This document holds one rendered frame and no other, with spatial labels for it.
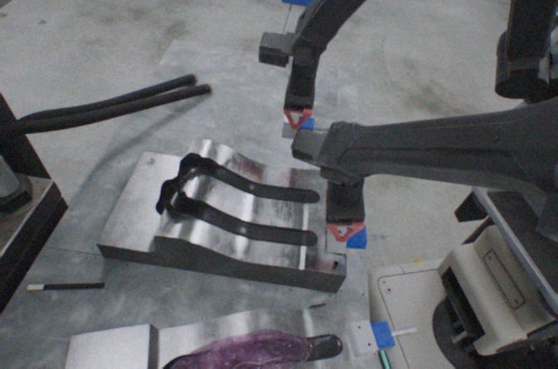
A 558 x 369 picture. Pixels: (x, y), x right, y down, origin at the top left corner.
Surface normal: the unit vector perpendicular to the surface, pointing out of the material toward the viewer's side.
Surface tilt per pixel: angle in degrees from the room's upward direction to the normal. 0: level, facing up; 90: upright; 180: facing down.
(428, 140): 69
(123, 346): 0
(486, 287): 8
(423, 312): 0
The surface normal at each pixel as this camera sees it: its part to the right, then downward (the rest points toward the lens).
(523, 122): -0.88, -0.40
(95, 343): 0.11, -0.66
